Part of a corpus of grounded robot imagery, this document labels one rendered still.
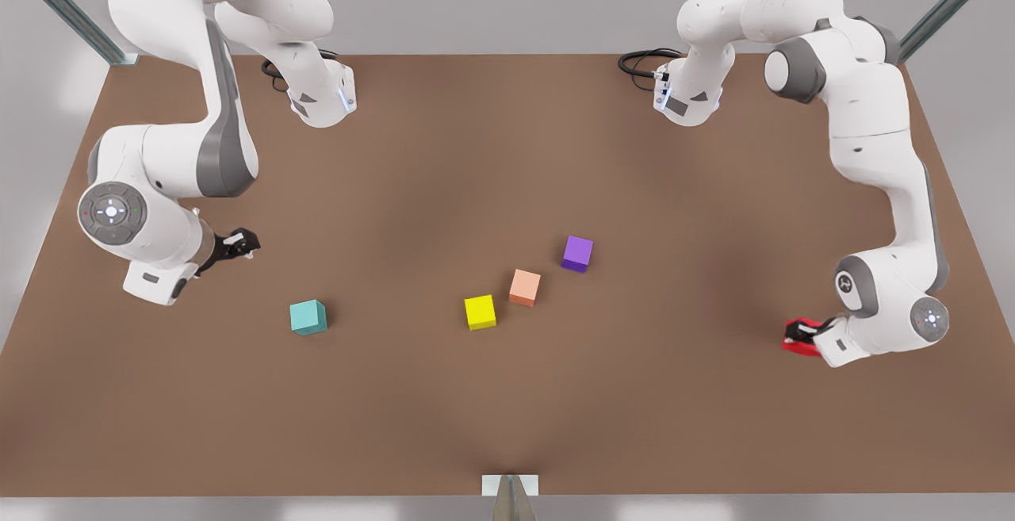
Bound red wooden cube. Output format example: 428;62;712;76
782;318;823;358

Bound teal wooden cube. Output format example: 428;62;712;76
289;299;327;337

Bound yellow wooden cube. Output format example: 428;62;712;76
464;294;497;331

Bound silver frame post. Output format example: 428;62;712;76
898;0;1015;63
482;473;540;521
0;0;139;67

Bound orange wooden cube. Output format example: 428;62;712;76
508;269;542;308

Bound purple wooden cube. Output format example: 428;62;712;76
561;236;595;274

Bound black cable loop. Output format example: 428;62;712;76
618;48;685;94
261;49;340;94

